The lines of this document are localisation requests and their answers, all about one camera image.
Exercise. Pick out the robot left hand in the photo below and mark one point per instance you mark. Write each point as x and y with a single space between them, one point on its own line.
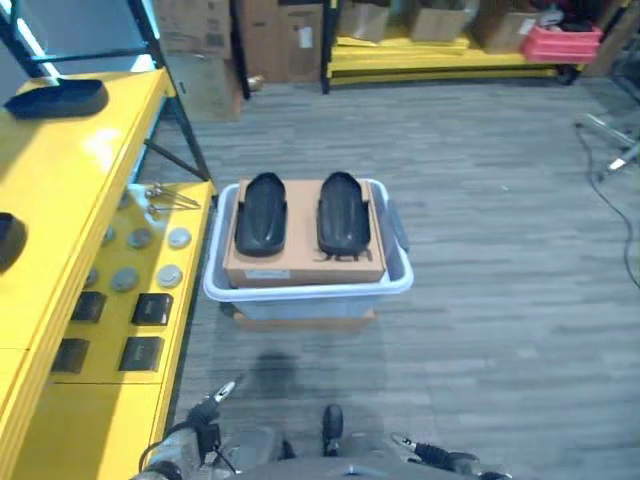
205 412

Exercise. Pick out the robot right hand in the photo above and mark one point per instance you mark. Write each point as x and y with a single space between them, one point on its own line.
435 454

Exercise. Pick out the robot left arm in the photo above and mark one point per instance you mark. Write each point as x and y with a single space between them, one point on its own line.
172 450

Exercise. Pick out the small black square box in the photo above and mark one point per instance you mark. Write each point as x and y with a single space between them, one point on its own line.
90 306
141 353
152 309

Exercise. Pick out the flat orange cardboard box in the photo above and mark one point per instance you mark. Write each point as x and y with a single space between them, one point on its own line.
305 325

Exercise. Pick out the pale grey plastic box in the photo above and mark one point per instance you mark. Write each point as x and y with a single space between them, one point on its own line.
300 302

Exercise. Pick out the yellow shelf unit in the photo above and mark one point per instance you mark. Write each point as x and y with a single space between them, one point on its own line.
55 200

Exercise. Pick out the large brown cardboard box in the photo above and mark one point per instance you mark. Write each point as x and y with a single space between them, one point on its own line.
210 87

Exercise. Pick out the tall brown cardboard box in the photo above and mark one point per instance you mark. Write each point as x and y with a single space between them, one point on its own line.
260 40
300 45

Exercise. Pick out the yellow background shelf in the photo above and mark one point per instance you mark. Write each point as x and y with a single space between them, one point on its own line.
430 62

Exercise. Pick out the dark robot foot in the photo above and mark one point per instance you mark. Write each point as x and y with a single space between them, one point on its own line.
332 425

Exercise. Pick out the grey robot body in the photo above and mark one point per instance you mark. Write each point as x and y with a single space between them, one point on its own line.
310 467

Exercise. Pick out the round silver disc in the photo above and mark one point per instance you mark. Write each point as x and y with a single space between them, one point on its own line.
108 236
124 279
169 276
91 277
179 237
140 238

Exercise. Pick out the black sole-shaped part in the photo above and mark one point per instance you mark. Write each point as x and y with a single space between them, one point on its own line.
60 100
261 220
10 240
344 215

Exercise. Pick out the metal bolts bundle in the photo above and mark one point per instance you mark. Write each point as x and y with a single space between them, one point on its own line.
170 200

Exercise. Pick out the metal stand legs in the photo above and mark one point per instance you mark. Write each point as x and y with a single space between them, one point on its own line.
617 145

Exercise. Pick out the red plastic crate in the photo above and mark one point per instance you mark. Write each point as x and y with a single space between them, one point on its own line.
560 45

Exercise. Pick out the dark metal shelf frame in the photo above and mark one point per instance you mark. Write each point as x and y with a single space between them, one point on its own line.
172 90

